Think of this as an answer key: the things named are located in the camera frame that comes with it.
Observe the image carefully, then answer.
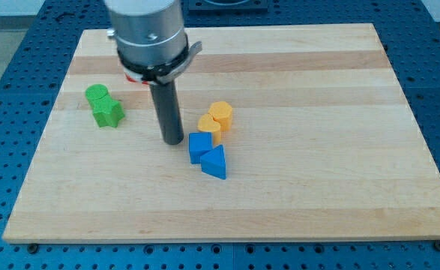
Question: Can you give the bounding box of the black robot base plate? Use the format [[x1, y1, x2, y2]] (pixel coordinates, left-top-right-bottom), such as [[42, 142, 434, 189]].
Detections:
[[187, 0, 270, 12]]

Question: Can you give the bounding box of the wooden board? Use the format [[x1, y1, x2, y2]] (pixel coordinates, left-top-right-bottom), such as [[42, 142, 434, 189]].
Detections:
[[3, 23, 440, 244]]

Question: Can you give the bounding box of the green star block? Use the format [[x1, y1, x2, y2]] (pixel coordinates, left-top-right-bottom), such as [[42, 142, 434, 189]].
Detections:
[[92, 95, 125, 128]]

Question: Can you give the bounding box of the yellow hexagon block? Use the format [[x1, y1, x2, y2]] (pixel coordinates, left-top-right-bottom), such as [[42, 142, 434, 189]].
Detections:
[[208, 101, 233, 131]]

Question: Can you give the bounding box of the green cylinder block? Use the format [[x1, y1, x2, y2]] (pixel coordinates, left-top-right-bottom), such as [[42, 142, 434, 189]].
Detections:
[[85, 84, 109, 109]]

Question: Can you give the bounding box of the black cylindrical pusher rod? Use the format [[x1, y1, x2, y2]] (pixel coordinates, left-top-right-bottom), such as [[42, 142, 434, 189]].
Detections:
[[149, 81, 184, 146]]

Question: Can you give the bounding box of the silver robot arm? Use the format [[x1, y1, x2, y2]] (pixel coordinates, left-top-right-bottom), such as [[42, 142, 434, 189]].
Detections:
[[104, 0, 188, 66]]

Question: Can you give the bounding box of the red block behind arm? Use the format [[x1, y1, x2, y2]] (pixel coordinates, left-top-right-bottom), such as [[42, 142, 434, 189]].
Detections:
[[124, 73, 149, 86]]

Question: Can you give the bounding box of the blue triangle block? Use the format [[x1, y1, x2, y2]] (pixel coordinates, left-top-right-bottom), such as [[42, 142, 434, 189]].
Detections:
[[200, 145, 226, 180]]

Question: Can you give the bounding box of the blue cube block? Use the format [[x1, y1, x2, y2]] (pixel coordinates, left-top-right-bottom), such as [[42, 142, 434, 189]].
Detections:
[[188, 132, 213, 164]]

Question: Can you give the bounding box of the black clamp ring with lever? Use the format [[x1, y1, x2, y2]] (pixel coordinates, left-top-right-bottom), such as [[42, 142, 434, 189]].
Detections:
[[115, 34, 203, 86]]

